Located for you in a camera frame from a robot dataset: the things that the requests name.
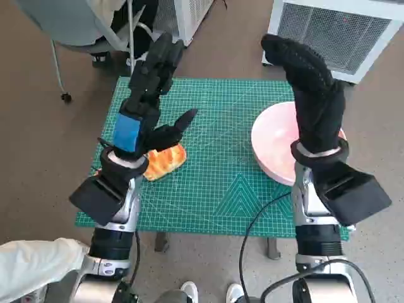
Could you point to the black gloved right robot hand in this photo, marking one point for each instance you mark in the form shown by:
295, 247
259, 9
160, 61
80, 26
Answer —
315, 110

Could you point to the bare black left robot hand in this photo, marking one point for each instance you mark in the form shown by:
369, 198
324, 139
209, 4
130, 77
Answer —
148, 139

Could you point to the orange striped toy bread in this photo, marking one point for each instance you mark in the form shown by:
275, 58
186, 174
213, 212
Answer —
165, 161

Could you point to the pink bowl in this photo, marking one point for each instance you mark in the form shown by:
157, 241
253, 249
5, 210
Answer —
274, 142

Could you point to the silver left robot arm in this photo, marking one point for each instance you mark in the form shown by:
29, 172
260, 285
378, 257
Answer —
124, 208

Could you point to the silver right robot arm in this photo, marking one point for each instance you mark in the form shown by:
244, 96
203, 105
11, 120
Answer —
311, 202

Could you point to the green cutting mat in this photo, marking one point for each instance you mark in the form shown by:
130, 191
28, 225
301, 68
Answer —
214, 151

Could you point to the large white ventilated cabinet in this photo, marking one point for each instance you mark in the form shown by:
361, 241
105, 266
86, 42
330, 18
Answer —
331, 38

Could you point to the metal table leg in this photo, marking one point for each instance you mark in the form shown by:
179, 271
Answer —
273, 249
161, 242

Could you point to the seated person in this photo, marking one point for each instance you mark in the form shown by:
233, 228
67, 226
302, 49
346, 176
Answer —
145, 15

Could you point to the small white ventilated cabinet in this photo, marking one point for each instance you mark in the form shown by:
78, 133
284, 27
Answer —
189, 15

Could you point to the grey chair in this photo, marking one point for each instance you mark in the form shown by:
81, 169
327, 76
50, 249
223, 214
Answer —
63, 19

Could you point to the white shoe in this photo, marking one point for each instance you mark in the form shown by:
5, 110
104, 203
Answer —
189, 292
235, 293

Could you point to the person in pale clothing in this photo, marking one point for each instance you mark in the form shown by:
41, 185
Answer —
31, 265

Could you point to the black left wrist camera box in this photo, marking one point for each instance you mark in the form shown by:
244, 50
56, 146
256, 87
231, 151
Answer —
94, 199

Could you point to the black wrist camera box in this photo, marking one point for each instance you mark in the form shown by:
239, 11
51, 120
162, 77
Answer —
94, 199
353, 192

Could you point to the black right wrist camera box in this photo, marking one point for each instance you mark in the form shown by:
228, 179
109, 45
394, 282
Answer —
353, 192

